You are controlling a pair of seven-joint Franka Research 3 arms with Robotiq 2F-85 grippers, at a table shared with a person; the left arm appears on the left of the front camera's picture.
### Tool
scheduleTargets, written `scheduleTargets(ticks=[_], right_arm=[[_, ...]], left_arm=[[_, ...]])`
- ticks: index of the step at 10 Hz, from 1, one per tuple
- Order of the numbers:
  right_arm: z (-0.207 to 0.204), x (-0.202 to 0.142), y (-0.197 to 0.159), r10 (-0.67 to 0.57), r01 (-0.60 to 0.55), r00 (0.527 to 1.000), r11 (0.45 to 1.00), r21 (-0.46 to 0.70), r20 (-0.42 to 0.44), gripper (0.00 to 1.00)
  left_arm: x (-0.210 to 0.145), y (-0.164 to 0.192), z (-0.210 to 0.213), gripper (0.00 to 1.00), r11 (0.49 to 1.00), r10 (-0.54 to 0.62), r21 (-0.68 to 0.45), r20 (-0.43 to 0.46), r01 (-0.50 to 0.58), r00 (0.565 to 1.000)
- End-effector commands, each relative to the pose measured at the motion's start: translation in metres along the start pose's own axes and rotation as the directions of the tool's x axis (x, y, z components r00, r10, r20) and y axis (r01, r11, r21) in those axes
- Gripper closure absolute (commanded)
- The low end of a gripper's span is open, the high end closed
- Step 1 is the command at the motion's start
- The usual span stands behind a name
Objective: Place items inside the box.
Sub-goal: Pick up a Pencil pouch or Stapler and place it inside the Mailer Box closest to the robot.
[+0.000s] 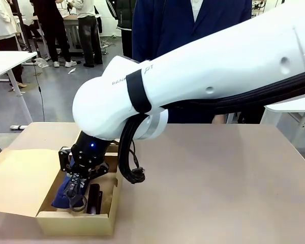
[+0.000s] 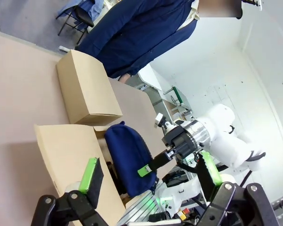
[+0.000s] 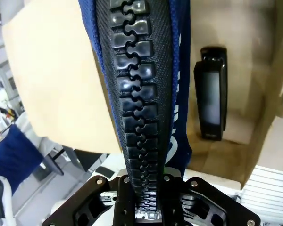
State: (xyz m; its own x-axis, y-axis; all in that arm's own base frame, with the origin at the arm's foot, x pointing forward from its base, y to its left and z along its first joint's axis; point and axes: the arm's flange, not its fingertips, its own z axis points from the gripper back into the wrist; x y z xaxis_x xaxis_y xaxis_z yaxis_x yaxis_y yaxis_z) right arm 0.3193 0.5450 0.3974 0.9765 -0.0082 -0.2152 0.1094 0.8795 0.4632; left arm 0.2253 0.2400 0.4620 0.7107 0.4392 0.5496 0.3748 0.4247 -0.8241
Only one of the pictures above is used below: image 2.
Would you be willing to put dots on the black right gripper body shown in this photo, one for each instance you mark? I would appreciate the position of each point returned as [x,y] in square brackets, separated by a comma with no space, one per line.
[179,143]

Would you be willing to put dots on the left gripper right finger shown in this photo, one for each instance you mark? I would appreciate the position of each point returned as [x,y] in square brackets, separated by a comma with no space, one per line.
[210,171]

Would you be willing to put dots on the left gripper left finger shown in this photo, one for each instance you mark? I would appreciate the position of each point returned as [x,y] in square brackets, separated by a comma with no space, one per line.
[89,179]

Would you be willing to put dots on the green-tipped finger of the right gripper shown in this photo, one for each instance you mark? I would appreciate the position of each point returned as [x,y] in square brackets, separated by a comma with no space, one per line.
[155,163]

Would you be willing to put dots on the navy blue pencil pouch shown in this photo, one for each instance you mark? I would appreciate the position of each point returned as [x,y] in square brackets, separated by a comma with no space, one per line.
[129,160]

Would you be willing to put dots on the person's left forearm blue sleeve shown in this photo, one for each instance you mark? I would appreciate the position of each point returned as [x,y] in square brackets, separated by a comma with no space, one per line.
[132,63]

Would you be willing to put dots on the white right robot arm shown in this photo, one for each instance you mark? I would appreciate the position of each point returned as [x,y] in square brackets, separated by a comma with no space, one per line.
[226,146]

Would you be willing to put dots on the larger brown cardboard box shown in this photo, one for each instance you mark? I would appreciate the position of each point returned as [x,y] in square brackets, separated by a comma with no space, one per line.
[66,153]

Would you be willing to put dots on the smaller brown cardboard box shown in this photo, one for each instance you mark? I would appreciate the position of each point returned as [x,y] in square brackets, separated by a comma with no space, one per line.
[87,87]

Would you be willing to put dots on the person's left hand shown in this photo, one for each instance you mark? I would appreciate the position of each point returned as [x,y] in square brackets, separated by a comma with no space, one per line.
[124,78]

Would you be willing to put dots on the green metal bar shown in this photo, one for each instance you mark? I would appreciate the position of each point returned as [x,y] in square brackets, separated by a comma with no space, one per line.
[178,94]

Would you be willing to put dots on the white table with round-cornered top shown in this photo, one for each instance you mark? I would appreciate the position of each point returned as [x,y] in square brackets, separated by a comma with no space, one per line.
[148,76]

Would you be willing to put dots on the person in blue jacket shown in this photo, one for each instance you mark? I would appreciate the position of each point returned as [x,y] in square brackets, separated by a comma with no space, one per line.
[136,35]

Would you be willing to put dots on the black folding chair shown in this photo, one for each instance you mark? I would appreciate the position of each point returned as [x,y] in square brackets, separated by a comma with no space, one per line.
[82,18]

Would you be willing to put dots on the blue cloth on chair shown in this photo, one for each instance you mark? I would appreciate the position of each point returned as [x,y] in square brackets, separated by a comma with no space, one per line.
[85,5]

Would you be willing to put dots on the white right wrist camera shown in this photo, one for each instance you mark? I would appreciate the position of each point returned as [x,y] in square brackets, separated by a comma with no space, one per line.
[160,119]

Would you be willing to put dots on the aluminium frame rail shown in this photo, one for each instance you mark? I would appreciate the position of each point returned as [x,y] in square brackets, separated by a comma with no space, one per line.
[139,208]

